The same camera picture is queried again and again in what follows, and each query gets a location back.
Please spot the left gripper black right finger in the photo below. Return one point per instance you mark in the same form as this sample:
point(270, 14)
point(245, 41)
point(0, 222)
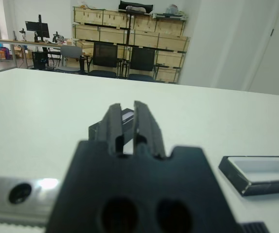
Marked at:
point(145, 126)

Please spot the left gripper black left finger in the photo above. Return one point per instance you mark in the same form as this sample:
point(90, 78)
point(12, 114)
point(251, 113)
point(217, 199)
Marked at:
point(112, 121)

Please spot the black box lid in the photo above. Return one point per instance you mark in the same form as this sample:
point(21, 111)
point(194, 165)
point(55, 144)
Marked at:
point(127, 128)

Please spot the brown cardboard box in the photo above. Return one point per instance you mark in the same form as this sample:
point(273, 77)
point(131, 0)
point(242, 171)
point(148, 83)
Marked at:
point(18, 52)

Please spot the black box white inlay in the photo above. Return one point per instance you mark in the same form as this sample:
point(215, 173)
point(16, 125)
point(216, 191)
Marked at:
point(263, 167)

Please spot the wooden shipping crate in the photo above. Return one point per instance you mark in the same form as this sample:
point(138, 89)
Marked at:
point(116, 18)
point(171, 59)
point(113, 36)
point(88, 15)
point(168, 75)
point(85, 46)
point(173, 42)
point(86, 32)
point(144, 22)
point(144, 38)
point(169, 26)

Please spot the black mesh chair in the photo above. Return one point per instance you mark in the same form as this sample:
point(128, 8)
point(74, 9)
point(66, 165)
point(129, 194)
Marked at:
point(105, 54)
point(142, 58)

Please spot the grey office chair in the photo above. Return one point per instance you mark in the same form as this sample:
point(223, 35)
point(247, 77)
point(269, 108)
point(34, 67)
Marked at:
point(70, 51)

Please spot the black computer tower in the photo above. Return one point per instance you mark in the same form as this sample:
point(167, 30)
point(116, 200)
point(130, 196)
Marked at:
point(40, 59)

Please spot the black bag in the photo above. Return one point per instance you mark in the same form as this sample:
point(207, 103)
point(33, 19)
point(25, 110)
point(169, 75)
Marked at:
point(135, 6)

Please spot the black computer monitor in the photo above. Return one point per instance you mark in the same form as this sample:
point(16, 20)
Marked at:
point(36, 29)

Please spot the pale plastic bag bundle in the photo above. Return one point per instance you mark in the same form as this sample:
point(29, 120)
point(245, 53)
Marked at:
point(174, 9)

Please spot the wooden desk white legs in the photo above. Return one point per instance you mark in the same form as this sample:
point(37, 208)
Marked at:
point(3, 40)

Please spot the white door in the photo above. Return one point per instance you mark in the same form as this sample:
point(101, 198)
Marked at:
point(275, 60)

